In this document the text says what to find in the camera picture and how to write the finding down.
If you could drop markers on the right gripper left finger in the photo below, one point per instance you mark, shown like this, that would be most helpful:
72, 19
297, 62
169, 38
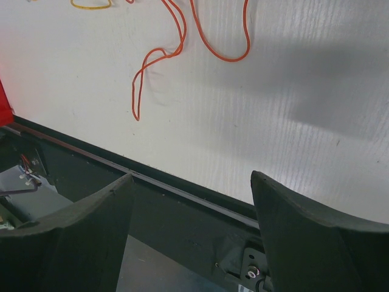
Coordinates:
77, 248

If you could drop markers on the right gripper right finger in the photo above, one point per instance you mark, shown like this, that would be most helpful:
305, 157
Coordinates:
312, 247

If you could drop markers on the red plastic bin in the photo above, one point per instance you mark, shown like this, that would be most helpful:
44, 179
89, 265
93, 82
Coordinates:
6, 112

